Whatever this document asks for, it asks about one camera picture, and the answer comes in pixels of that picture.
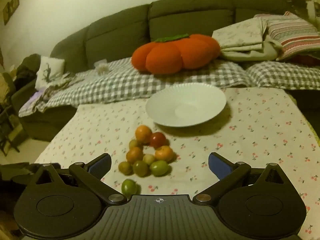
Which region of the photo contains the dark chair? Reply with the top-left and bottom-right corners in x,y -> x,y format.
0,105 -> 20,155

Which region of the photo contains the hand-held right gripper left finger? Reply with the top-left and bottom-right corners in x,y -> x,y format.
32,153 -> 127,204

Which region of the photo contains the white ribbed plate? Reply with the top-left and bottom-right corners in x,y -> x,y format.
145,82 -> 227,128

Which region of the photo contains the orange pumpkin plush cushion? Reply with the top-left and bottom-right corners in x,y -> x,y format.
131,34 -> 221,75

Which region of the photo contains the green tomato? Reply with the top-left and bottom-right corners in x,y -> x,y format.
121,179 -> 137,196
133,160 -> 150,177
149,160 -> 169,177

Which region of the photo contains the small white fluffy item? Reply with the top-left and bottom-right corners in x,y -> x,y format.
96,64 -> 110,75

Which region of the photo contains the folded floral bed sheet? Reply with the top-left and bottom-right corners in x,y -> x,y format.
212,17 -> 283,62

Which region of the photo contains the olive yellow tomato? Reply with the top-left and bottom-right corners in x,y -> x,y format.
118,161 -> 133,176

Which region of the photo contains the grey checked sofa cover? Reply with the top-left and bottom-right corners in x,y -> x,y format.
19,57 -> 250,117
246,61 -> 320,90

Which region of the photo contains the white embroidered pillow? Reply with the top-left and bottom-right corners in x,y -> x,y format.
35,56 -> 65,90

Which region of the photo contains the orange tomato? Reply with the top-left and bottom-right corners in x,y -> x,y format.
126,147 -> 144,164
135,125 -> 153,144
155,145 -> 174,162

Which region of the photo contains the purple patterned cloth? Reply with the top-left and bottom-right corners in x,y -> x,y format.
27,72 -> 83,105

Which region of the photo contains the olive green sofa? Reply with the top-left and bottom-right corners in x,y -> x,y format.
11,0 -> 320,142

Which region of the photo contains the small wall picture frame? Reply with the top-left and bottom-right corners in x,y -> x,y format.
2,0 -> 20,25

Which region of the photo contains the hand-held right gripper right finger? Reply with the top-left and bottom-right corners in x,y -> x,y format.
193,152 -> 288,203

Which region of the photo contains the red tomato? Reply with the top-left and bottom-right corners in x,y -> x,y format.
150,132 -> 167,148

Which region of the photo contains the striped pillow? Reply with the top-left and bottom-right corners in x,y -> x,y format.
254,11 -> 320,60

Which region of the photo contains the cherry print tablecloth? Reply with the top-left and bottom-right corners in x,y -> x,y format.
35,86 -> 320,240

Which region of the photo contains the dark clothing pile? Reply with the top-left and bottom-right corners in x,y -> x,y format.
15,54 -> 42,90

